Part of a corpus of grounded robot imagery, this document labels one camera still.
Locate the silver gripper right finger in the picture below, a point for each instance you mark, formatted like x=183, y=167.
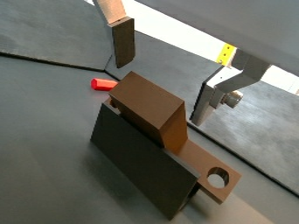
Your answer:
x=221, y=88

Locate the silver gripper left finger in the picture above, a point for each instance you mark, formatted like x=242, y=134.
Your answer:
x=122, y=26

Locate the brown cross-shaped block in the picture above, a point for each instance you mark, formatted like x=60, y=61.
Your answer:
x=158, y=113

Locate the red peg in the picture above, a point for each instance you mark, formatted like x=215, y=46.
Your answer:
x=103, y=84

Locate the black fixture bracket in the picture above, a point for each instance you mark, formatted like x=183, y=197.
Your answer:
x=164, y=178

